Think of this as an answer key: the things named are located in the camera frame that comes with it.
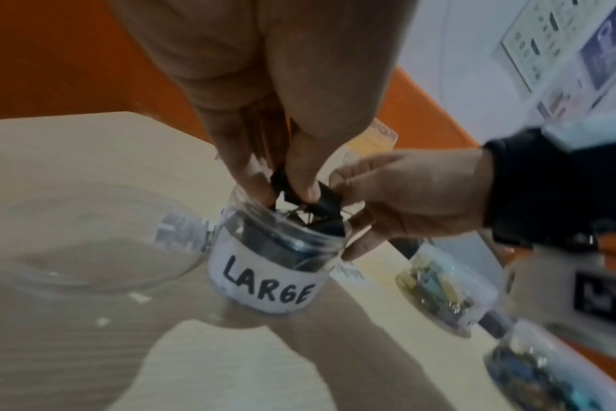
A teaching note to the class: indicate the person's left hand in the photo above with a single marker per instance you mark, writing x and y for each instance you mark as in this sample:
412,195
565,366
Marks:
267,68

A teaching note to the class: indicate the person's right hand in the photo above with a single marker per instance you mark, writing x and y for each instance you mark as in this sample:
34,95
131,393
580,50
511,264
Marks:
430,192

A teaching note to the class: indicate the clear jar with white label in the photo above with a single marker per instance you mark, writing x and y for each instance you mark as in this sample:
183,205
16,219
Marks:
267,277

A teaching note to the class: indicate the yellow paper card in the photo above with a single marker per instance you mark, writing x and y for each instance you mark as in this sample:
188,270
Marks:
376,138

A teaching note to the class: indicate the clear jar of coloured clips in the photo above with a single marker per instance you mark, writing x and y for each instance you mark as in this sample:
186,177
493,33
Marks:
445,289

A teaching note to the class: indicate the small black binder clip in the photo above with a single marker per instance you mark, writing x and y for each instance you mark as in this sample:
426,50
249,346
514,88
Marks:
496,323

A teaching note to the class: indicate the pile of black binder clips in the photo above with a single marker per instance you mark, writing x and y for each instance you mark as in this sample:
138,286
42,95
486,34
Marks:
282,247

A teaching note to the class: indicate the clear jar of blue clips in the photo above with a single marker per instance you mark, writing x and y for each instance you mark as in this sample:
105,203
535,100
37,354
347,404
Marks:
541,373

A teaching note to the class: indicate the large clear plastic container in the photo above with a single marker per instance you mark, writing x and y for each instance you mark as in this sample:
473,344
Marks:
84,245

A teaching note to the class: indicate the printed wall poster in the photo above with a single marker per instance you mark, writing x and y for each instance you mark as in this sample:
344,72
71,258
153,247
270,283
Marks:
567,52

